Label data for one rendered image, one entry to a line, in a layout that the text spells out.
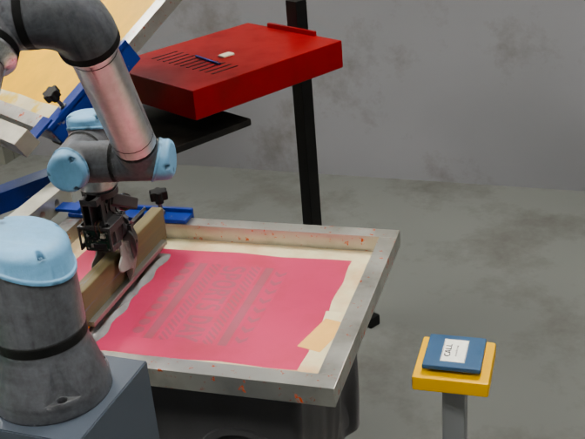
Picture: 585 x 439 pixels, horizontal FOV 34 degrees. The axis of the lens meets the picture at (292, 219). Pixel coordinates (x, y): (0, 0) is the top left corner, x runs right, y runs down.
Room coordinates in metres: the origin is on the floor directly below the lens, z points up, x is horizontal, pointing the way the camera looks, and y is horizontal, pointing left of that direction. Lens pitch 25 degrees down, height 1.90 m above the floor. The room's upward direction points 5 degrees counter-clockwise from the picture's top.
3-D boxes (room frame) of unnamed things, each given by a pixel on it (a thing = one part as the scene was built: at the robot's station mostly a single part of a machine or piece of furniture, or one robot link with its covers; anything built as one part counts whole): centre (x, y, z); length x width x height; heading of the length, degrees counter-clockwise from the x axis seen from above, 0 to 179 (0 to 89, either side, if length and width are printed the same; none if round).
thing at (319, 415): (1.58, -0.04, 0.74); 0.45 x 0.03 x 0.43; 162
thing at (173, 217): (2.01, 0.38, 0.97); 0.30 x 0.05 x 0.07; 72
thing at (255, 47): (2.95, 0.17, 1.06); 0.61 x 0.46 x 0.12; 132
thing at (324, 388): (1.67, 0.24, 0.97); 0.79 x 0.58 x 0.04; 72
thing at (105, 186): (1.70, 0.37, 1.22); 0.08 x 0.08 x 0.05
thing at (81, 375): (1.03, 0.33, 1.25); 0.15 x 0.15 x 0.10
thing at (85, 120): (1.69, 0.37, 1.30); 0.09 x 0.08 x 0.11; 172
